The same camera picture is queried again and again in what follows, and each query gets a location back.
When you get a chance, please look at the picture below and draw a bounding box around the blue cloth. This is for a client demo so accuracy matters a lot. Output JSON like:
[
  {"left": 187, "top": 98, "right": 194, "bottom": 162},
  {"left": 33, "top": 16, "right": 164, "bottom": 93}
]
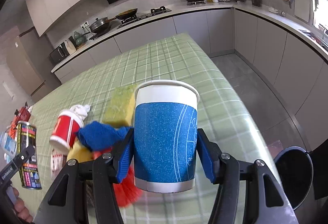
[{"left": 77, "top": 121, "right": 131, "bottom": 152}]

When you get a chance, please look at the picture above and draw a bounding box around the black yellow spray can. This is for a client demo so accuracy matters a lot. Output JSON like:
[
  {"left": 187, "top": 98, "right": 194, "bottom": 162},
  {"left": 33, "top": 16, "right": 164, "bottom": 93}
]
[{"left": 17, "top": 121, "right": 42, "bottom": 190}]

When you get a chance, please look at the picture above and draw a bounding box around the red pot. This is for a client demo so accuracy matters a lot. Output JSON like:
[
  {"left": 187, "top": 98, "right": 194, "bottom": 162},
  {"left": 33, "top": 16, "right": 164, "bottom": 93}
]
[{"left": 13, "top": 102, "right": 31, "bottom": 125}]

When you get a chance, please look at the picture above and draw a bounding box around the left hand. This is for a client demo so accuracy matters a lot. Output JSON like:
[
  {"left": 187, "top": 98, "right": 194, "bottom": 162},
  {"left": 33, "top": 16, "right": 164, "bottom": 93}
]
[{"left": 13, "top": 188, "right": 33, "bottom": 223}]

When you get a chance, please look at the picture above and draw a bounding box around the white plastic jug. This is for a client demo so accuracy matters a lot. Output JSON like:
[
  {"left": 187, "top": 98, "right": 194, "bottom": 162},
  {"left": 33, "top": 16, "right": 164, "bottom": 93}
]
[{"left": 65, "top": 40, "right": 76, "bottom": 55}]

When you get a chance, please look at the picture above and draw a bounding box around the blue white packet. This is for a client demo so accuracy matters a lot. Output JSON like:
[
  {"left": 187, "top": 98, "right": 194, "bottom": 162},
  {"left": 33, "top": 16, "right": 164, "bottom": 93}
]
[{"left": 0, "top": 132, "right": 17, "bottom": 158}]

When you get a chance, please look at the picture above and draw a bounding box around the black utensil holder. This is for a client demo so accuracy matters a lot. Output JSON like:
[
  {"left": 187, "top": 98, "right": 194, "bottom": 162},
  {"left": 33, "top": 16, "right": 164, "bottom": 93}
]
[{"left": 251, "top": 0, "right": 262, "bottom": 7}]

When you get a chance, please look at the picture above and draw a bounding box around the black gas stove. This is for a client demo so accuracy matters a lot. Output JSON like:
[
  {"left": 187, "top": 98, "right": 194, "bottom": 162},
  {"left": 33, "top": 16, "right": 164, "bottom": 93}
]
[{"left": 117, "top": 6, "right": 171, "bottom": 29}]

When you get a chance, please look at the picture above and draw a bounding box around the white cutting board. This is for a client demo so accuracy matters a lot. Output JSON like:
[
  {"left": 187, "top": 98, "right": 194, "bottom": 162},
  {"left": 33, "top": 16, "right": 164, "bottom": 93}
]
[{"left": 294, "top": 0, "right": 310, "bottom": 23}]

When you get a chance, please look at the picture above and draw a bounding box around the red plastic bag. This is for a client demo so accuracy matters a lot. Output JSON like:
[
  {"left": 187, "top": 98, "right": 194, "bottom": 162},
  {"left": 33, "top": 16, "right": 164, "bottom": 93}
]
[{"left": 92, "top": 147, "right": 143, "bottom": 208}]

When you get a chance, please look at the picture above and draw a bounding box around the blue paper cup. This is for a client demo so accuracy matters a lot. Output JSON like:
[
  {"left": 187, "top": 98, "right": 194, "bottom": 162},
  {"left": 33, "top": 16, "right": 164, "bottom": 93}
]
[{"left": 133, "top": 80, "right": 200, "bottom": 193}]

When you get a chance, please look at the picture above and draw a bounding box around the white crumpled tissue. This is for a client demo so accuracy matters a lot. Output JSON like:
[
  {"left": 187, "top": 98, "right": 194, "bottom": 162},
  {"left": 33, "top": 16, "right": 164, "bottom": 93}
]
[{"left": 69, "top": 105, "right": 91, "bottom": 121}]

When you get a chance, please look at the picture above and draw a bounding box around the black frying pan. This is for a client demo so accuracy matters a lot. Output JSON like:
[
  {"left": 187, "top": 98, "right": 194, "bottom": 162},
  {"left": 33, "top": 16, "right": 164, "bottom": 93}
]
[{"left": 115, "top": 8, "right": 138, "bottom": 20}]

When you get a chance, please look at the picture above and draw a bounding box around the black trash bin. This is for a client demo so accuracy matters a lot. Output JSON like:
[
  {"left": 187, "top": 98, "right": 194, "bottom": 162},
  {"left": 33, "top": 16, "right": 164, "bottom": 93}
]
[{"left": 274, "top": 146, "right": 314, "bottom": 210}]

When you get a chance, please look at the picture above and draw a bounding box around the red paper cup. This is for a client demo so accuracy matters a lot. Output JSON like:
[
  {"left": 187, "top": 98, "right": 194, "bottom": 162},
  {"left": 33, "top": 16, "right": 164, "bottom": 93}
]
[{"left": 49, "top": 110, "right": 84, "bottom": 154}]

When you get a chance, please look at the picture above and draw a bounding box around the yellow green sponge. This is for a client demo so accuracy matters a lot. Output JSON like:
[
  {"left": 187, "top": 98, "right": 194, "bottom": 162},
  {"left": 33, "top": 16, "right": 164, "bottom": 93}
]
[{"left": 102, "top": 84, "right": 137, "bottom": 128}]

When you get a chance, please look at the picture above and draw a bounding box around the black wok with lid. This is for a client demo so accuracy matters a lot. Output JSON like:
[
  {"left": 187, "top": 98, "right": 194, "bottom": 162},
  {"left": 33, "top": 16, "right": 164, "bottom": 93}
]
[{"left": 90, "top": 17, "right": 116, "bottom": 33}]

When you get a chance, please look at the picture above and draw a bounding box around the black microwave oven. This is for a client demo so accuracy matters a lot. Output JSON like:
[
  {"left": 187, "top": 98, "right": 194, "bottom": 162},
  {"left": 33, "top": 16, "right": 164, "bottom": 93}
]
[{"left": 49, "top": 42, "right": 69, "bottom": 65}]

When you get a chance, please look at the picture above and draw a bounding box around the yellow cloth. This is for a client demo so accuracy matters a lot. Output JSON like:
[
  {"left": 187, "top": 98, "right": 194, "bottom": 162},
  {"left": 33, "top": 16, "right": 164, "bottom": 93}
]
[{"left": 67, "top": 139, "right": 93, "bottom": 163}]

